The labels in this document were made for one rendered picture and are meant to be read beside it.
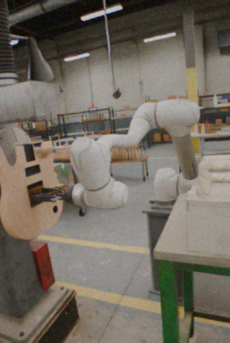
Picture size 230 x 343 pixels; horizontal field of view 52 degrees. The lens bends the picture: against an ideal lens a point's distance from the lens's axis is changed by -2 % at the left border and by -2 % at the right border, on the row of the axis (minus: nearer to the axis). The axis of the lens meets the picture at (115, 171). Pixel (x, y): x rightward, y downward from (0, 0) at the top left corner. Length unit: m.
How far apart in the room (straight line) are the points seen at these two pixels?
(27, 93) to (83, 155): 0.36
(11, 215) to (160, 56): 11.77
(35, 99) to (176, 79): 11.28
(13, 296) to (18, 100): 1.10
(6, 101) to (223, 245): 0.92
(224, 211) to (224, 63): 11.40
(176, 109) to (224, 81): 10.77
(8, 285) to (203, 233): 1.16
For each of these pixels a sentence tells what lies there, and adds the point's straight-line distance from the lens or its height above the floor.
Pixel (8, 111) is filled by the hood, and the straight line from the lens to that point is 1.04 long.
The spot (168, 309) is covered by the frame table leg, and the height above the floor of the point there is 0.69.
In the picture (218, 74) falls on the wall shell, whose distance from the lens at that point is 11.95.
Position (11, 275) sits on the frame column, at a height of 0.58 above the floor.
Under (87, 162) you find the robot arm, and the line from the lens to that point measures 0.74.
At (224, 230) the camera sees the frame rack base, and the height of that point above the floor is 1.02.
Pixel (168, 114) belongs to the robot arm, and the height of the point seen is 1.35.
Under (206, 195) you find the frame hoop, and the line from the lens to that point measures 0.73.
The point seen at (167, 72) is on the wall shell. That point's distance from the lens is 12.20.
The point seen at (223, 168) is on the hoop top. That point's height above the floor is 1.19.
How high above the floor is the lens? 1.36
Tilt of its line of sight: 13 degrees down
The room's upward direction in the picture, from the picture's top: 7 degrees counter-clockwise
